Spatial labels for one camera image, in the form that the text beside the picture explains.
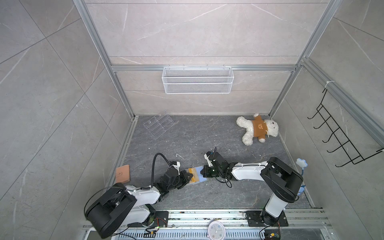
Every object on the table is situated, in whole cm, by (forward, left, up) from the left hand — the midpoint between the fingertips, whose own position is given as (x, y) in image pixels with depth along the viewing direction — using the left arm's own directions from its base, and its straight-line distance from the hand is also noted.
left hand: (196, 173), depth 84 cm
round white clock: (-27, -9, -2) cm, 29 cm away
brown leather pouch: (+2, +44, -3) cm, 44 cm away
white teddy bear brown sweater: (+30, -44, +3) cm, 53 cm away
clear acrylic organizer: (+37, +25, +1) cm, 45 cm away
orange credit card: (-1, 0, -3) cm, 3 cm away
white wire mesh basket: (+56, -1, +25) cm, 61 cm away
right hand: (+2, -3, -4) cm, 5 cm away
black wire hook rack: (-7, -63, +29) cm, 70 cm away
